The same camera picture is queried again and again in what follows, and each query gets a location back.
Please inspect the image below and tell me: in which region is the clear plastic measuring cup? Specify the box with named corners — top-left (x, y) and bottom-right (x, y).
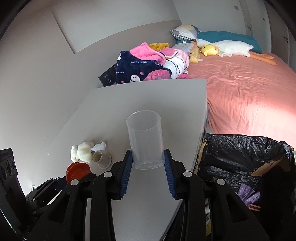
top-left (126, 110), bottom-right (165, 170)

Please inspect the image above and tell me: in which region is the teal pillow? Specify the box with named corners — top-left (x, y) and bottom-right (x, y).
top-left (197, 31), bottom-right (264, 54)

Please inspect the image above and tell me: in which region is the pink fleece garment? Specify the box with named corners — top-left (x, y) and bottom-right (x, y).
top-left (129, 42), bottom-right (166, 65)

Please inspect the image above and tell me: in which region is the white bedside table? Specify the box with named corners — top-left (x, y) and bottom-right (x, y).
top-left (39, 79), bottom-right (207, 240)

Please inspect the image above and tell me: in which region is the patchwork checkered pillow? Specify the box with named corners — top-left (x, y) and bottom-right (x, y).
top-left (170, 25), bottom-right (200, 42)

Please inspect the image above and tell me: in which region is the white room door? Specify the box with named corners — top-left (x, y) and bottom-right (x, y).
top-left (264, 1), bottom-right (295, 71)

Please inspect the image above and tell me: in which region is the small white plastic vial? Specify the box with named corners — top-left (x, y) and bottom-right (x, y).
top-left (91, 142), bottom-right (106, 152)

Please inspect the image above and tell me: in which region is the yellow duck plush toy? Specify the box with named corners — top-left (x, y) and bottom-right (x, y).
top-left (200, 45), bottom-right (219, 57)

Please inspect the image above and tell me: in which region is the bed with pink sheet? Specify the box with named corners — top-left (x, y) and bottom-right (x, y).
top-left (188, 55), bottom-right (295, 147)

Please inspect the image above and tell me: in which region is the black wall socket panel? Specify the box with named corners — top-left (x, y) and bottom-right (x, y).
top-left (98, 64), bottom-right (117, 87)

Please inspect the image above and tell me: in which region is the navy cartoon fleece garment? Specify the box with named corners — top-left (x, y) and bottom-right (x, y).
top-left (115, 51), bottom-right (171, 84)

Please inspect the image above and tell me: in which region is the orange ribbed plastic cap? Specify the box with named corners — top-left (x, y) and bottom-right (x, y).
top-left (66, 162), bottom-right (92, 184)

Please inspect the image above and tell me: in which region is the white striped blanket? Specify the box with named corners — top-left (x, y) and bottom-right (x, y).
top-left (160, 48), bottom-right (190, 79)

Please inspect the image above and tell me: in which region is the white goose plush toy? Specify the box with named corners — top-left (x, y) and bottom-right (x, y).
top-left (196, 39), bottom-right (276, 65)

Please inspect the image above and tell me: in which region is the purple plastic wrapper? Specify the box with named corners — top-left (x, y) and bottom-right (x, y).
top-left (237, 183), bottom-right (261, 206)

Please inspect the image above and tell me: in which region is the yellow spotted plush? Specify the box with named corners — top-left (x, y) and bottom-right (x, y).
top-left (189, 46), bottom-right (203, 63)

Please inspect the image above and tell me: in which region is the cardboard trash box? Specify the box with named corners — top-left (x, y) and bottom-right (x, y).
top-left (194, 135), bottom-right (295, 177)

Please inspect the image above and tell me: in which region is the white bear figurine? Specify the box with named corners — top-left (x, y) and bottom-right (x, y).
top-left (70, 142), bottom-right (94, 163)

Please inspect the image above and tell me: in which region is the black trash bag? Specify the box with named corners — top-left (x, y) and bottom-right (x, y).
top-left (196, 135), bottom-right (295, 240)

